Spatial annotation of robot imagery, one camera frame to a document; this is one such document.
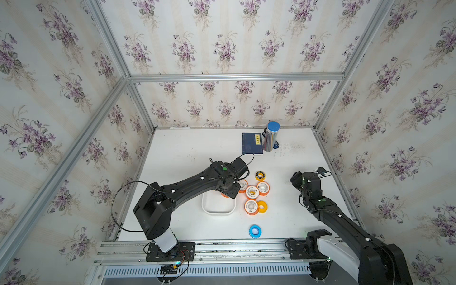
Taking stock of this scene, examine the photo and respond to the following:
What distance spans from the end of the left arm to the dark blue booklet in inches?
A: 15.2

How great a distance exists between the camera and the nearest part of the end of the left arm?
1.88 feet

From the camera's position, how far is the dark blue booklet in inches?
43.1
